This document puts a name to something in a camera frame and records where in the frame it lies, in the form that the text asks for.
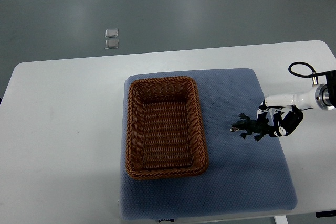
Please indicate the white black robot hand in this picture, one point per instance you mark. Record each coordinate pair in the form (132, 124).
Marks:
(286, 110)

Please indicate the dark toy crocodile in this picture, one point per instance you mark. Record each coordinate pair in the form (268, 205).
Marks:
(258, 126)

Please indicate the brown wicker basket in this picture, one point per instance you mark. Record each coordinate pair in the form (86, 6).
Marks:
(165, 135)

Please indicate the blue grey cushion mat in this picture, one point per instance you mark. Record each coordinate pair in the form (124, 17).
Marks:
(243, 175)

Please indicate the white table leg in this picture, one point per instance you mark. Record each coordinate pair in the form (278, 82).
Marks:
(280, 219)

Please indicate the upper floor plate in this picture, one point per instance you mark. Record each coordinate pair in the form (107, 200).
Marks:
(111, 32)

